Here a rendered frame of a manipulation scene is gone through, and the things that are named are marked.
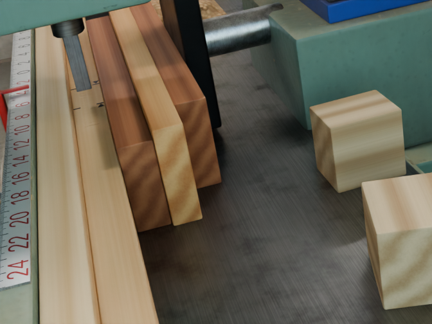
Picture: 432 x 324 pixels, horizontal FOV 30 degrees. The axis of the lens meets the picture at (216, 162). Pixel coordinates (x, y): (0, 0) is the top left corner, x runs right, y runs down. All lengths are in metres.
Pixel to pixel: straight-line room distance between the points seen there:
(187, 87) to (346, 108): 0.09
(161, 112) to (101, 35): 0.19
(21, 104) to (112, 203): 0.12
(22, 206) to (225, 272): 0.10
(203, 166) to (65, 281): 0.16
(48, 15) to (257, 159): 0.14
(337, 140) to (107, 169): 0.12
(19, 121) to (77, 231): 0.13
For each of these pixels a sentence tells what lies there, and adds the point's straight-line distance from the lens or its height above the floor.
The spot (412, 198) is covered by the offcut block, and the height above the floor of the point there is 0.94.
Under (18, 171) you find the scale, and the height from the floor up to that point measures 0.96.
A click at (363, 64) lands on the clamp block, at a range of 0.50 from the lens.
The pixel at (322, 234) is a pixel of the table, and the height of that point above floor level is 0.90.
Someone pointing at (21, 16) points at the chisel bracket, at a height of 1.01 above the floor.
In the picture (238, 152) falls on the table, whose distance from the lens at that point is 0.49.
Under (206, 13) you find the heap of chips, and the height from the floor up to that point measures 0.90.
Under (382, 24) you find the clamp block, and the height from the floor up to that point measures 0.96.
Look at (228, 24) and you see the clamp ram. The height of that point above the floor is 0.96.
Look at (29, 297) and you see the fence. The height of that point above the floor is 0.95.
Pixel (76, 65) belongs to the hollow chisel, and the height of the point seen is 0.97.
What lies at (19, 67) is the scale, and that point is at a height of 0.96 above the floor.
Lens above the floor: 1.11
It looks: 26 degrees down
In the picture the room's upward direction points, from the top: 11 degrees counter-clockwise
